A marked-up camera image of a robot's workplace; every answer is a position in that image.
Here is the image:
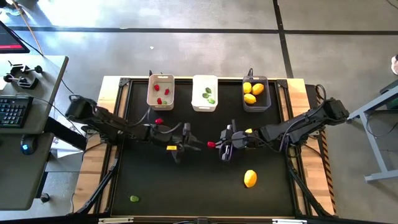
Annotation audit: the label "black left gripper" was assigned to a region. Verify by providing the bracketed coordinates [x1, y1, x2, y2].
[149, 123, 206, 164]

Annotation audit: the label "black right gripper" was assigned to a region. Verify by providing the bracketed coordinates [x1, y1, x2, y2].
[215, 119, 249, 162]

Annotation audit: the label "translucent grey plastic basket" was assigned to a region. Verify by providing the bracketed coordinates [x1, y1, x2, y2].
[241, 75, 272, 113]

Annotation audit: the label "white plastic basket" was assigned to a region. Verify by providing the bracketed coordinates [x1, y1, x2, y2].
[146, 73, 175, 111]
[191, 74, 219, 113]

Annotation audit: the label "yellow black hazard tape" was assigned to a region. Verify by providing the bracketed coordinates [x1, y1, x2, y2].
[320, 129, 336, 215]

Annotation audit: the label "white paper sheets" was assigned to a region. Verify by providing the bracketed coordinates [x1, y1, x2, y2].
[46, 136, 82, 174]

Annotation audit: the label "grey metal stand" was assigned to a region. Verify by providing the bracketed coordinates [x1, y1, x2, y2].
[347, 86, 398, 184]

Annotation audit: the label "grey desk top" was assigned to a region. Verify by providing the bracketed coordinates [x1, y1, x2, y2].
[0, 55, 70, 134]
[0, 132, 56, 212]

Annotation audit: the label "black computer mouse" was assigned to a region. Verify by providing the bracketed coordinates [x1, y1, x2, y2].
[20, 134, 39, 156]

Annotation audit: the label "black desk clamp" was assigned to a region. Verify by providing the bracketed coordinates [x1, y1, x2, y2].
[2, 73, 40, 90]
[7, 60, 44, 75]

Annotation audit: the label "black keyboard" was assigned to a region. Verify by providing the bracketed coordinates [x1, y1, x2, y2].
[0, 95, 34, 129]

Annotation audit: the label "thin yellow pole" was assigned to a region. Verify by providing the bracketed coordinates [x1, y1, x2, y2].
[11, 0, 37, 43]

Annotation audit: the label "person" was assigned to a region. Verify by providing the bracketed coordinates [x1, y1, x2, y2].
[0, 0, 21, 17]

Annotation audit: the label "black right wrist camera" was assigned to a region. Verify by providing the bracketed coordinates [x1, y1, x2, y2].
[219, 126, 233, 141]

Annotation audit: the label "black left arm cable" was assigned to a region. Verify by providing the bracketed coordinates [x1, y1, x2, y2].
[129, 107, 184, 135]

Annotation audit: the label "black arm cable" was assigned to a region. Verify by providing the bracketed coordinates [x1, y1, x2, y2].
[278, 83, 327, 153]
[129, 107, 184, 135]

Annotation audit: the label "black aluminium table frame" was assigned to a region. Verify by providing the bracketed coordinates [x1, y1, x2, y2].
[67, 76, 335, 218]

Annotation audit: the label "silver metal bracket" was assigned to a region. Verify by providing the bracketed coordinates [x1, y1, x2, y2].
[272, 218, 308, 224]
[98, 217, 134, 224]

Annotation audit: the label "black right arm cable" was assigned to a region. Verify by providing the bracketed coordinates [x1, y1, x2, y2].
[278, 83, 327, 153]

